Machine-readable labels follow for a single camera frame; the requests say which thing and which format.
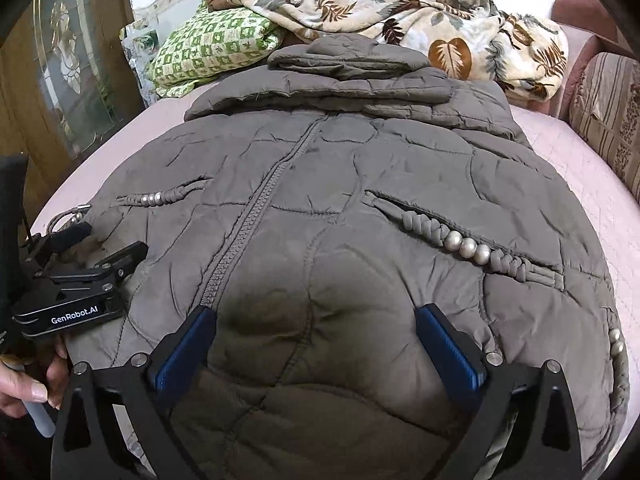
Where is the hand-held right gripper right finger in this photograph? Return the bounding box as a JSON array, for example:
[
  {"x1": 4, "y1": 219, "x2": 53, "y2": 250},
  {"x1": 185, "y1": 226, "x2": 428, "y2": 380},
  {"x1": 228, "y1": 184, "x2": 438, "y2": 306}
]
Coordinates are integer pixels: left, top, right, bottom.
[{"x1": 415, "y1": 304, "x2": 583, "y2": 480}]

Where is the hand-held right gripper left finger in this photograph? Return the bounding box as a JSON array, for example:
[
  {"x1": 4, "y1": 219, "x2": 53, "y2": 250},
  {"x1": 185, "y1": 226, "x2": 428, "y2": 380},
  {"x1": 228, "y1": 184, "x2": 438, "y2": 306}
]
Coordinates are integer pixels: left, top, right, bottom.
[{"x1": 50, "y1": 305, "x2": 218, "y2": 480}]

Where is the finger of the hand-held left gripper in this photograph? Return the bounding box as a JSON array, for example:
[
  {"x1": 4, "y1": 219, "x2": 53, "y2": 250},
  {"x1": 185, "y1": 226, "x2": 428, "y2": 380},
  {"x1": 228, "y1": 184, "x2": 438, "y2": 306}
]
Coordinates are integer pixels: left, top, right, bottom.
[
  {"x1": 37, "y1": 241, "x2": 150, "y2": 291},
  {"x1": 30, "y1": 222, "x2": 94, "y2": 261}
]

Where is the grey quilted jacket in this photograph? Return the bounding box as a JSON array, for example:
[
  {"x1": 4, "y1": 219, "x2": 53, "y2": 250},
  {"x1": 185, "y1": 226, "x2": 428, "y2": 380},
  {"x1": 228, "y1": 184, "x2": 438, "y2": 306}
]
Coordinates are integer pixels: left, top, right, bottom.
[{"x1": 65, "y1": 40, "x2": 631, "y2": 480}]

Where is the person's left hand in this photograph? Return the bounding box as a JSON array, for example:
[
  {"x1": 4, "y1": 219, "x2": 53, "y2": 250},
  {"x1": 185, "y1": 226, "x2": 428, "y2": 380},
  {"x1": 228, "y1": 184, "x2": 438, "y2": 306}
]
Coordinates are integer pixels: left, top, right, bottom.
[{"x1": 0, "y1": 335, "x2": 68, "y2": 418}]

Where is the wooden door with patterned glass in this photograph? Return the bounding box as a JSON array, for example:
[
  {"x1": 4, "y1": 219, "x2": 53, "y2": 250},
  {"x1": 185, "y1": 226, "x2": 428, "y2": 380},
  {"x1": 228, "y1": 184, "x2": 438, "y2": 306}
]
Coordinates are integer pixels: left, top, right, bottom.
[{"x1": 0, "y1": 0, "x2": 146, "y2": 221}]

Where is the clear plastic packet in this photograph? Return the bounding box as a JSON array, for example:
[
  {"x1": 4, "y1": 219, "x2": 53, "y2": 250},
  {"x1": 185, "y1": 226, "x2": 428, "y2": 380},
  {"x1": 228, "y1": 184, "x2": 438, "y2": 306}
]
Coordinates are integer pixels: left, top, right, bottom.
[{"x1": 122, "y1": 22, "x2": 163, "y2": 108}]

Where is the green patterned pillow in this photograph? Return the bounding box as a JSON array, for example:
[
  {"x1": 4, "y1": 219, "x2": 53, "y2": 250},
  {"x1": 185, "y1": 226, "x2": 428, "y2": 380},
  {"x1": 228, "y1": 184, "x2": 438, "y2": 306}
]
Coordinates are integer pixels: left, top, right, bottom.
[{"x1": 149, "y1": 0, "x2": 286, "y2": 100}]

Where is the striped floral sofa cushion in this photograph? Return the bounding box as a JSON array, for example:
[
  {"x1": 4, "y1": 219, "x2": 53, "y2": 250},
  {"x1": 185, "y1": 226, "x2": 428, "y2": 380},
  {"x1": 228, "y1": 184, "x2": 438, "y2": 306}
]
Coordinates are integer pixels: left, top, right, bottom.
[{"x1": 569, "y1": 51, "x2": 640, "y2": 196}]

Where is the leaf print blanket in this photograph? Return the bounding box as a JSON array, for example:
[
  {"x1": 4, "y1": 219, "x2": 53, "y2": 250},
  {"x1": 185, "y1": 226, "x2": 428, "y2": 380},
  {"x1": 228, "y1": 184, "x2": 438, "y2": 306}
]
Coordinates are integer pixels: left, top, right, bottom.
[{"x1": 235, "y1": 0, "x2": 570, "y2": 103}]

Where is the reddish sofa armrest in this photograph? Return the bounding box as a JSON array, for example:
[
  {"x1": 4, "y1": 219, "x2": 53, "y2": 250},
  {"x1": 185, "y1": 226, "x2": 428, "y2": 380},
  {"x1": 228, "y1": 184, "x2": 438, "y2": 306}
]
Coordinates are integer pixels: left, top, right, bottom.
[{"x1": 550, "y1": 0, "x2": 640, "y2": 121}]

